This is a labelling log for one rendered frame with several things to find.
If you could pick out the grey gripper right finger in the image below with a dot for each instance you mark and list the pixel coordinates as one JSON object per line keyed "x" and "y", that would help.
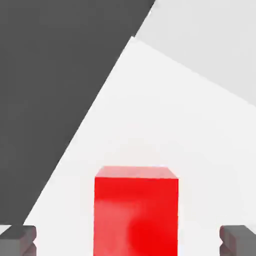
{"x": 238, "y": 242}

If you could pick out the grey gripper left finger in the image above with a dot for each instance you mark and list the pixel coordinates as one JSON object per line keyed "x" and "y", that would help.
{"x": 19, "y": 242}

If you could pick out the small red cube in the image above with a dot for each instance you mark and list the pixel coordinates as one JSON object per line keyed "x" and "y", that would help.
{"x": 136, "y": 216}

